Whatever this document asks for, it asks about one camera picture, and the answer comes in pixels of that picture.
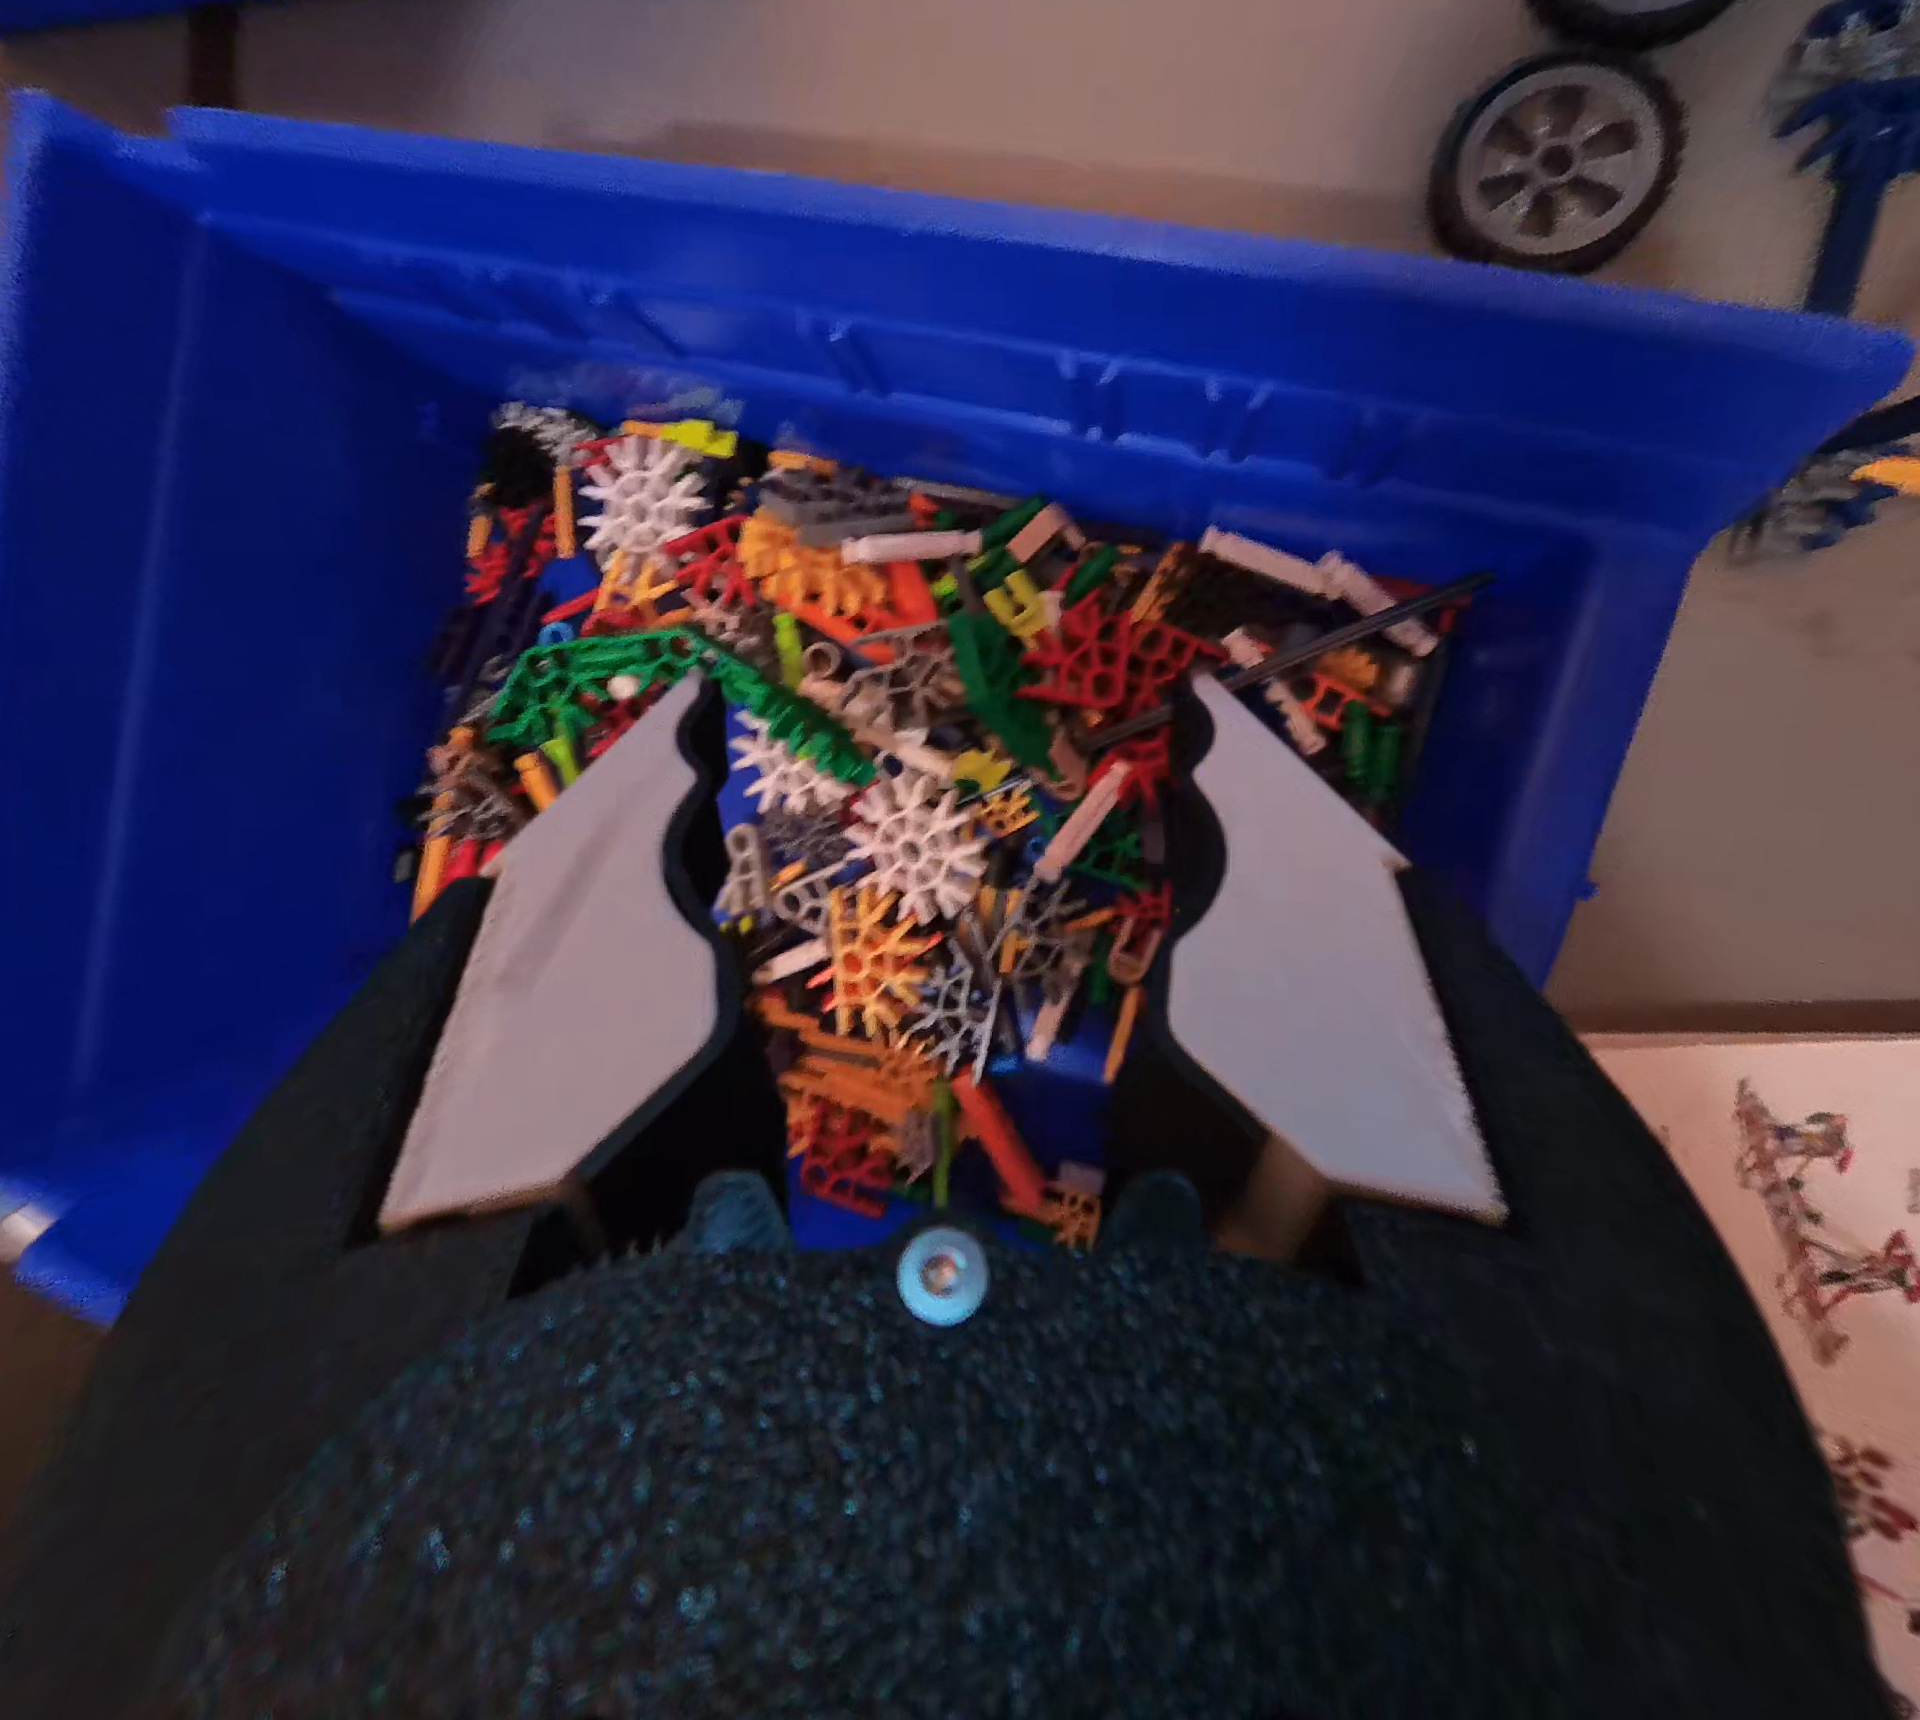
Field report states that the blue plastic parts bin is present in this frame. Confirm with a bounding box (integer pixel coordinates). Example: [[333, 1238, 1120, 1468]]
[[0, 87, 1920, 1323]]

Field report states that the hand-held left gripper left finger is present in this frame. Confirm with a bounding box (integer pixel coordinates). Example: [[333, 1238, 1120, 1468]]
[[377, 673, 785, 1284]]

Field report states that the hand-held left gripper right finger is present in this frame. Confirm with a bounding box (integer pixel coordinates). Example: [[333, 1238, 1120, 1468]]
[[1105, 669, 1505, 1260]]

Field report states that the printed instruction booklet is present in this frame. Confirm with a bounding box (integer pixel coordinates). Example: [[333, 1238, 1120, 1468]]
[[1582, 1032, 1920, 1648]]

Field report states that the blue and yellow rod frame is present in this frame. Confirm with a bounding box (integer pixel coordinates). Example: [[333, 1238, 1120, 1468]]
[[1723, 0, 1920, 560]]

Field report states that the pile of colourful construction pieces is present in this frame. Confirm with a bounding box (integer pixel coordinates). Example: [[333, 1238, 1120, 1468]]
[[396, 399, 1493, 1258]]

